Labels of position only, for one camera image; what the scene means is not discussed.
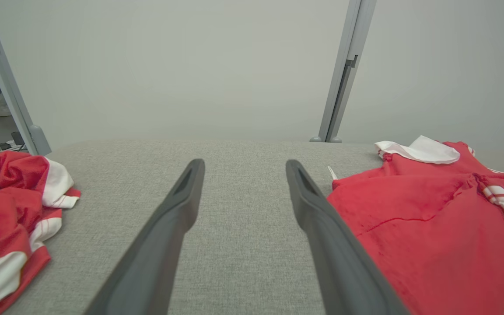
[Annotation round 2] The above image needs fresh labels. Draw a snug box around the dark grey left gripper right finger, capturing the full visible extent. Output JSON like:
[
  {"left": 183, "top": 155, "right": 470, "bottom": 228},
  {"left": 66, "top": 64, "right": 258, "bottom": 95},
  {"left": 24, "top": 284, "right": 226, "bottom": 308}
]
[{"left": 285, "top": 159, "right": 410, "bottom": 315}]

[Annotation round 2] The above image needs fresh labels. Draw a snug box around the grey partition corner frame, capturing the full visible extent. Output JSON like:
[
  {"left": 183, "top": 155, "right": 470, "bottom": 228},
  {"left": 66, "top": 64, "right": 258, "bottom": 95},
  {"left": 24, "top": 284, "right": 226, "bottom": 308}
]
[{"left": 0, "top": 0, "right": 51, "bottom": 156}]

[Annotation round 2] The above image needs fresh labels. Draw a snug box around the red garment white striped trim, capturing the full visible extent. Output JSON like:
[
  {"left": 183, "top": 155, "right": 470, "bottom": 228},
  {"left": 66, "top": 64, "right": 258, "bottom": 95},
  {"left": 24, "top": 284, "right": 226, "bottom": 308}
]
[{"left": 327, "top": 136, "right": 504, "bottom": 315}]

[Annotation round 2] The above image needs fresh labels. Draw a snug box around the grey partition frame post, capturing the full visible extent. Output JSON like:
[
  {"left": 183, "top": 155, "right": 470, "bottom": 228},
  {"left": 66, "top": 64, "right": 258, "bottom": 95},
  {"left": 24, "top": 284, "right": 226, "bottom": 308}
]
[
  {"left": 329, "top": 0, "right": 377, "bottom": 143},
  {"left": 310, "top": 0, "right": 363, "bottom": 143}
]

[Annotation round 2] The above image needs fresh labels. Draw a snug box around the crumpled red white garment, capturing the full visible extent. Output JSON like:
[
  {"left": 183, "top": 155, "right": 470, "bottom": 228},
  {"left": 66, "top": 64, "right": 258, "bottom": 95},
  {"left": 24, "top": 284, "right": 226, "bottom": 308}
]
[{"left": 0, "top": 151, "right": 81, "bottom": 315}]

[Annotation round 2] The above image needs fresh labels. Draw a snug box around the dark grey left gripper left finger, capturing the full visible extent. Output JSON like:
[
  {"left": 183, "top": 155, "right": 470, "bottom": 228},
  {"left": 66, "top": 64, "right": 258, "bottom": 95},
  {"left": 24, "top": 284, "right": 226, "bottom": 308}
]
[{"left": 84, "top": 158, "right": 206, "bottom": 315}]

